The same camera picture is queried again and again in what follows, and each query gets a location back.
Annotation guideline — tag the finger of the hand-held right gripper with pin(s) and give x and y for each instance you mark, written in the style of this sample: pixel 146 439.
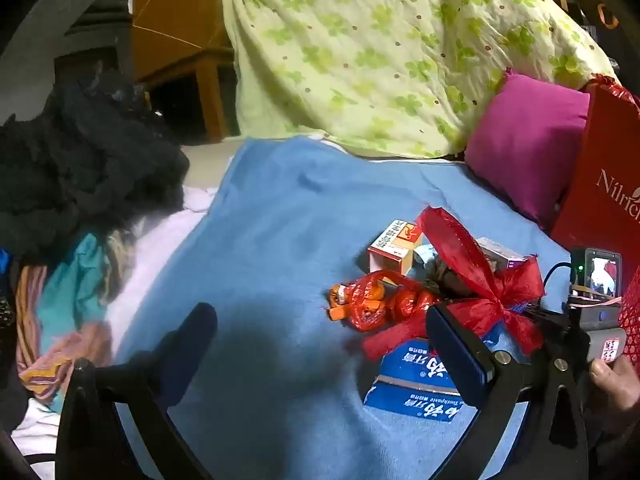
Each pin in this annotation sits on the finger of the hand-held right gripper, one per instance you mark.
pixel 550 330

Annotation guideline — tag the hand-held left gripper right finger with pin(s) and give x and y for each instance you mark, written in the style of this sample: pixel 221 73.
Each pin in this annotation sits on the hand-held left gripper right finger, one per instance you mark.
pixel 457 355

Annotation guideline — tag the brown wrapped bundle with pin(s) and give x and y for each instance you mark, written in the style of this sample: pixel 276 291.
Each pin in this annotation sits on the brown wrapped bundle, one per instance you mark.
pixel 450 277

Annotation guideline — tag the red ribbon bow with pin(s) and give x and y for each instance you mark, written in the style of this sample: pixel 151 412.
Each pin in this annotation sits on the red ribbon bow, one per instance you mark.
pixel 470 270

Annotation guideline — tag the red mesh bag of items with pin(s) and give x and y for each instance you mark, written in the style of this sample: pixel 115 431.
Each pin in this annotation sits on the red mesh bag of items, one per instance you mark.
pixel 395 302

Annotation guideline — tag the red plastic mesh basket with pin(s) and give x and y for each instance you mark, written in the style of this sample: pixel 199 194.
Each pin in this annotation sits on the red plastic mesh basket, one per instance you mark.
pixel 631 320

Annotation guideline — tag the blue towel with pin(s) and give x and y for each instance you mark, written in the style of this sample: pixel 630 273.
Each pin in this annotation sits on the blue towel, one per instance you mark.
pixel 280 240

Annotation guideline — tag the colourful striped clothes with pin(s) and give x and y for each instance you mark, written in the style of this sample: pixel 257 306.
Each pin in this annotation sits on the colourful striped clothes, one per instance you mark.
pixel 60 310

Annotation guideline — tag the green floral quilt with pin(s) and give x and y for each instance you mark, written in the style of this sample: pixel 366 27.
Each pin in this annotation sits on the green floral quilt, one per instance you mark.
pixel 380 55

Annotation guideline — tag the person's right forearm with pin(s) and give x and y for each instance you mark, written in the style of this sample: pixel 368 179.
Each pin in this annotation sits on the person's right forearm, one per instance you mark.
pixel 615 445

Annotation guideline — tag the small orange white box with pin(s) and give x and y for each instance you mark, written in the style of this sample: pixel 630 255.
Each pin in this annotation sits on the small orange white box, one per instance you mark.
pixel 392 255

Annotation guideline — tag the black fuzzy cloth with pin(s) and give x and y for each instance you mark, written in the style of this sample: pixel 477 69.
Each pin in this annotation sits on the black fuzzy cloth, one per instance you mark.
pixel 80 160

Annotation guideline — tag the orange wooden cabinet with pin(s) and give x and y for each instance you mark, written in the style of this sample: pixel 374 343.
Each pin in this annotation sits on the orange wooden cabinet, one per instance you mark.
pixel 175 35

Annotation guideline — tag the grey purple box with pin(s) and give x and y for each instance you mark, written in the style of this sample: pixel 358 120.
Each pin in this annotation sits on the grey purple box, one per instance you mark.
pixel 500 257

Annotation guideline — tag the blue toothpaste box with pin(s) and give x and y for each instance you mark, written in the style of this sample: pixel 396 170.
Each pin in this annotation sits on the blue toothpaste box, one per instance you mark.
pixel 415 400

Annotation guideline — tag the person's right hand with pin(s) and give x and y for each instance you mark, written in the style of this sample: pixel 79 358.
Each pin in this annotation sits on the person's right hand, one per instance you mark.
pixel 617 385

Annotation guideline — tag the red paper bag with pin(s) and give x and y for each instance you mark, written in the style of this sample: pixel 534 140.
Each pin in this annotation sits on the red paper bag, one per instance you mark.
pixel 605 175

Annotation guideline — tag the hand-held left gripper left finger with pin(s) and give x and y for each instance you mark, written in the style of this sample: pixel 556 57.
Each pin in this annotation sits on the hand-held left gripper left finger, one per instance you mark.
pixel 192 340

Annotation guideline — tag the magenta pillow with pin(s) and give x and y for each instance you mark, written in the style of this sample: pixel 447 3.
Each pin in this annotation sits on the magenta pillow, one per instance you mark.
pixel 525 145

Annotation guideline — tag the orange wrapper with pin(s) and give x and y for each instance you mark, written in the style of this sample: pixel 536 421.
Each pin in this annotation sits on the orange wrapper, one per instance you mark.
pixel 339 305

